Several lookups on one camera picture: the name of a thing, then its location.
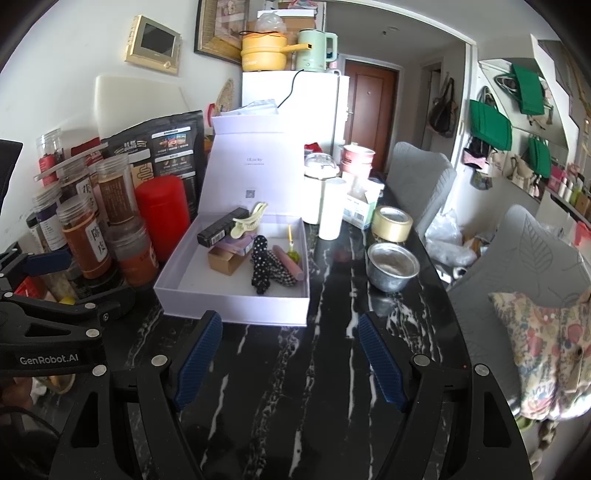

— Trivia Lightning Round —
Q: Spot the floral cushion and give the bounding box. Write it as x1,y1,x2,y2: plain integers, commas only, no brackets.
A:
489,288,591,421

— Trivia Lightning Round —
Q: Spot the black slim box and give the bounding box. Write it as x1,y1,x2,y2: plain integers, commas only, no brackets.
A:
197,208,250,247

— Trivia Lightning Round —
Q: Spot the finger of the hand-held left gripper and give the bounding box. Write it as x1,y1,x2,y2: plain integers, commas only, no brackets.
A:
0,249,72,280
0,285,137,342

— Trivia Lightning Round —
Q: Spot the purple card pouch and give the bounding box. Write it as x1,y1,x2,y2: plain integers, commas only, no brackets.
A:
217,233,257,254

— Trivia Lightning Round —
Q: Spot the crumpled white paper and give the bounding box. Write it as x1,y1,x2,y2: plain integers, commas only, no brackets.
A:
221,99,280,116

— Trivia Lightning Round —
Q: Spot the white carton box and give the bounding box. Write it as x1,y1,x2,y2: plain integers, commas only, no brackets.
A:
342,178,385,230

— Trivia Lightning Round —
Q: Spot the grey chair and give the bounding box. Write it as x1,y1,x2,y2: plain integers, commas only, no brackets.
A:
448,204,591,402
385,141,458,236

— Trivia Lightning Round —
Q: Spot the group of clear spice jars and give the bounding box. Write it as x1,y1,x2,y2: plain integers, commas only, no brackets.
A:
25,128,160,301

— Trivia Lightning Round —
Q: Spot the black power cable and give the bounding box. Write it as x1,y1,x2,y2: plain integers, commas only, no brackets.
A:
277,69,305,112

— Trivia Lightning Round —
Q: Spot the brown door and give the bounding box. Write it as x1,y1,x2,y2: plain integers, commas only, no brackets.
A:
344,60,399,153

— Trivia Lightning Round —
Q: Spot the cream pot with glass lid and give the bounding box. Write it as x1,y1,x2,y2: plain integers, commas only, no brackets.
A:
302,153,342,224

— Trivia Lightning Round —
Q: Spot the green electric kettle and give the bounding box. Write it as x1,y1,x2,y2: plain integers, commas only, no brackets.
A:
295,28,339,72

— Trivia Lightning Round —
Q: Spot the clear plastic bag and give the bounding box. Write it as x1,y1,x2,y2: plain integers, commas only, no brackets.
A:
425,210,481,268

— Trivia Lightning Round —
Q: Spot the yellow-green hair tie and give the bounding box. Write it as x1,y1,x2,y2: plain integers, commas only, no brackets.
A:
286,225,301,264

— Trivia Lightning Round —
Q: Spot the pink paper cup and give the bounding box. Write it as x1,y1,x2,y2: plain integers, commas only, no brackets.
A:
341,144,376,181

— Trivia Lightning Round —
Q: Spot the metal bowl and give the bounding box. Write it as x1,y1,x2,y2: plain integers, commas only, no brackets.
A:
367,242,421,294

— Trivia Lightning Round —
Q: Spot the checked scrunchie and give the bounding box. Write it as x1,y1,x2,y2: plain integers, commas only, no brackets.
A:
249,234,298,296

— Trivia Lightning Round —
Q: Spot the pink rectangular case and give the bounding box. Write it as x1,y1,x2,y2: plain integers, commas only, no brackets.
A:
272,244,305,282

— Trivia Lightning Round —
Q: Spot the red canister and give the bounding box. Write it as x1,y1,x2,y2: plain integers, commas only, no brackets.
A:
135,175,191,264

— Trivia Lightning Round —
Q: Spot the row of cosmetic bottles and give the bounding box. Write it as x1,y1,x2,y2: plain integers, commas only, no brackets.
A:
549,166,591,217

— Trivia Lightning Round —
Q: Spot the black snack bag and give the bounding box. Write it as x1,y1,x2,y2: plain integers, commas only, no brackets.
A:
100,111,205,217

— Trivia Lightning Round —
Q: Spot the white plastic roll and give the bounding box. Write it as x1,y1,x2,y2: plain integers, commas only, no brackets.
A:
318,178,347,241

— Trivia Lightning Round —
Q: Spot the white gift box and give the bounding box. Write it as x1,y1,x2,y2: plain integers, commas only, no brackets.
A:
154,113,311,328

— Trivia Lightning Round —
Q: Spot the green tote bag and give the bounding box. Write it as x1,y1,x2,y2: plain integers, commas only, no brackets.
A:
527,136,552,178
469,99,513,153
512,65,546,116

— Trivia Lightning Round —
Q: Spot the gold cardboard box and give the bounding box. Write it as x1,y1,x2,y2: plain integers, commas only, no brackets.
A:
208,247,245,277

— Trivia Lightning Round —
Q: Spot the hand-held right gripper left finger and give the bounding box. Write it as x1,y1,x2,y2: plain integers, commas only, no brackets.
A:
55,310,223,480

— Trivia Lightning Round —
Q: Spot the woven round trivet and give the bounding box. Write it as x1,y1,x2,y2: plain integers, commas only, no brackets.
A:
215,78,236,114

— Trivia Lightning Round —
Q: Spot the yellow cooker pot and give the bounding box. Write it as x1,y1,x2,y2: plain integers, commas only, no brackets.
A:
240,31,311,72

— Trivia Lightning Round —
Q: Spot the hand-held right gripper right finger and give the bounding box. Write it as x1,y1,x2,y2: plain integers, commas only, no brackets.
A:
358,311,532,480

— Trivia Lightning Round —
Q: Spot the framed picture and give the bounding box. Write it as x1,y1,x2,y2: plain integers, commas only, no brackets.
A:
194,0,252,65

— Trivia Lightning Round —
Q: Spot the white refrigerator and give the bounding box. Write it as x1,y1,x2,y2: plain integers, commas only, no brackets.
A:
241,69,351,151

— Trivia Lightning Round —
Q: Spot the beige wall intercom panel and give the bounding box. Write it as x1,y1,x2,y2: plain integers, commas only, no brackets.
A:
124,15,182,75

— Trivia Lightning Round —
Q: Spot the beige tape roll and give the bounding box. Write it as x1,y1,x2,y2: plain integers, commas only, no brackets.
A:
372,206,414,243

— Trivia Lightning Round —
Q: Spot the yellow hair claw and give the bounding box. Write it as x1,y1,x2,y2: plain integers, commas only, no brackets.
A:
231,202,269,240

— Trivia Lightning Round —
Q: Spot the dark handbag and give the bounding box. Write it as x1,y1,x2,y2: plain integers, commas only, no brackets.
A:
429,78,458,138

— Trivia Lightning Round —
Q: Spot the white board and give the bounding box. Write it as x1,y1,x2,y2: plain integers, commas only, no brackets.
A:
95,74,195,134

